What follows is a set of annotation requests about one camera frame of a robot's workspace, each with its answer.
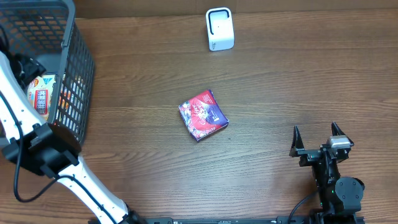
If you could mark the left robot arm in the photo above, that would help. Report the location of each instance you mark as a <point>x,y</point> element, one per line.
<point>46,149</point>

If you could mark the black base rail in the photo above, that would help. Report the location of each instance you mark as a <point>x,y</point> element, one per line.
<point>278,220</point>

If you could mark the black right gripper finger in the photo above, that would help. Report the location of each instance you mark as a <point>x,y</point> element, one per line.
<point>297,143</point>
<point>336,131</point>

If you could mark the grey plastic mesh basket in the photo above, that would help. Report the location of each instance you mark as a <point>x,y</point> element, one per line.
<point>46,32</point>

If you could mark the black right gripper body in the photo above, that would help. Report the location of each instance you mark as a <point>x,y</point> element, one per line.
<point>310,155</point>

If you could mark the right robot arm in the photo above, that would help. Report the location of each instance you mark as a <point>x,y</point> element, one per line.
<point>340,197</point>

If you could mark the white barcode scanner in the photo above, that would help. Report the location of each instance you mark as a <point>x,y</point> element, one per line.
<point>219,24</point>

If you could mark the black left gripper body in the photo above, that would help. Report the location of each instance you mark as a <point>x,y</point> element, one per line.
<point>26,70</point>

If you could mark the red purple snack packet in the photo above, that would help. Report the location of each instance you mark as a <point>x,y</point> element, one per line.
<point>202,115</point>

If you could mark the white orange snack bag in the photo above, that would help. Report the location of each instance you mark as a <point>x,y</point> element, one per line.
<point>39,93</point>

